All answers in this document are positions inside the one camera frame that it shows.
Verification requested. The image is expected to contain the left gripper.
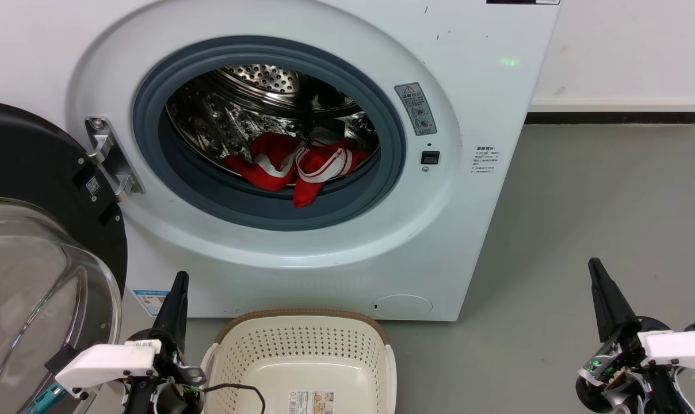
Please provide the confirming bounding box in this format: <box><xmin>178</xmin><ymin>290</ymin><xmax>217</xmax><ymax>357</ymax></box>
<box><xmin>120</xmin><ymin>271</ymin><xmax>208</xmax><ymax>414</ymax></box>

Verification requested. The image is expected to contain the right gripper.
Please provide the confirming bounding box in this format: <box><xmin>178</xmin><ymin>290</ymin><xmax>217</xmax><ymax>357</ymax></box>
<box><xmin>575</xmin><ymin>258</ymin><xmax>694</xmax><ymax>414</ymax></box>

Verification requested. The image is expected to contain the cream laundry basket brown rim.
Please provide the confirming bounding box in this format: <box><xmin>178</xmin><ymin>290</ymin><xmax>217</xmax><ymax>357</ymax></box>
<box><xmin>200</xmin><ymin>309</ymin><xmax>398</xmax><ymax>414</ymax></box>

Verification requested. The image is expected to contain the printed product label sticker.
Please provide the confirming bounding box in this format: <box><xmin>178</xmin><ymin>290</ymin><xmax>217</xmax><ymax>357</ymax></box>
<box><xmin>287</xmin><ymin>391</ymin><xmax>335</xmax><ymax>414</ymax></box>

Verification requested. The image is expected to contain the red and white garment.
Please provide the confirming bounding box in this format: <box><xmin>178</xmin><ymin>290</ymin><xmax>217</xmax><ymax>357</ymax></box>
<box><xmin>224</xmin><ymin>132</ymin><xmax>371</xmax><ymax>209</ymax></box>

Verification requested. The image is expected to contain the stainless steel washing machine drum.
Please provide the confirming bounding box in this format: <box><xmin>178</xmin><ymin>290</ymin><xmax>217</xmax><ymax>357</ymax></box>
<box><xmin>165</xmin><ymin>63</ymin><xmax>381</xmax><ymax>179</ymax></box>

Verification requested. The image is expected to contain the black washer door glass bowl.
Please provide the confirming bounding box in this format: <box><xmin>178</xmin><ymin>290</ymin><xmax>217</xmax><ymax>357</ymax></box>
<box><xmin>0</xmin><ymin>99</ymin><xmax>128</xmax><ymax>414</ymax></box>

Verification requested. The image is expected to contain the blue energy label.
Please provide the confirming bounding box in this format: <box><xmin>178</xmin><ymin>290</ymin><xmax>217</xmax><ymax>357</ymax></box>
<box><xmin>132</xmin><ymin>289</ymin><xmax>170</xmax><ymax>317</ymax></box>

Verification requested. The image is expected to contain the grey rubber door gasket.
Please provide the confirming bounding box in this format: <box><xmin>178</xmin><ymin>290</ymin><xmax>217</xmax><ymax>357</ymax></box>
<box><xmin>132</xmin><ymin>36</ymin><xmax>407</xmax><ymax>232</ymax></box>

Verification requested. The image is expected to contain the white front-load washing machine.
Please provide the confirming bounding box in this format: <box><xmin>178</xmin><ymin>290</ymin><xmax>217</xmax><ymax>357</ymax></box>
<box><xmin>0</xmin><ymin>0</ymin><xmax>562</xmax><ymax>323</ymax></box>

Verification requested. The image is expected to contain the metal door hinge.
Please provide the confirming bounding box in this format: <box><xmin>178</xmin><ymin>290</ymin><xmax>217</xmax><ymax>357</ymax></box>
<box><xmin>86</xmin><ymin>117</ymin><xmax>146</xmax><ymax>202</ymax></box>

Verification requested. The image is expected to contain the white and black baseboard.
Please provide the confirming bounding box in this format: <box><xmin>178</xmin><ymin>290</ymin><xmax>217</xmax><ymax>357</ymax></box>
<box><xmin>525</xmin><ymin>80</ymin><xmax>695</xmax><ymax>125</ymax></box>

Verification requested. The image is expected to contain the round white filter cover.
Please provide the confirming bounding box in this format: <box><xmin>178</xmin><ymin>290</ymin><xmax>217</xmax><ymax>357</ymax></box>
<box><xmin>372</xmin><ymin>294</ymin><xmax>433</xmax><ymax>316</ymax></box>

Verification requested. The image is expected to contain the grey warning label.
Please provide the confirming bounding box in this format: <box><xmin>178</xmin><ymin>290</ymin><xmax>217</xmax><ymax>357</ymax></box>
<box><xmin>394</xmin><ymin>82</ymin><xmax>438</xmax><ymax>137</ymax></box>

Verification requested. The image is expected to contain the thin black cable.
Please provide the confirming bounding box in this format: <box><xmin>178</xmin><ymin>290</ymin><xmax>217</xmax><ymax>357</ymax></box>
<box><xmin>201</xmin><ymin>383</ymin><xmax>266</xmax><ymax>414</ymax></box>

